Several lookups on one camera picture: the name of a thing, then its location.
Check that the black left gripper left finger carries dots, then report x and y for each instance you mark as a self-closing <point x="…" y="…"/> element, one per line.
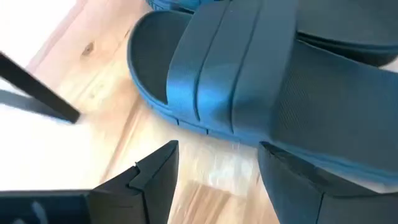
<point x="146" y="193"/>

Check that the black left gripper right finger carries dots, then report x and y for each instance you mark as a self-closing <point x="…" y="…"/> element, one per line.
<point x="304" y="199"/>

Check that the green rubber slide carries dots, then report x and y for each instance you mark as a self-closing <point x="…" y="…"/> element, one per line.
<point x="342" y="25"/>
<point x="233" y="77"/>

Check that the wooden shelf with black frame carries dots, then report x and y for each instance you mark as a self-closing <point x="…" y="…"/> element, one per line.
<point x="102" y="77"/>

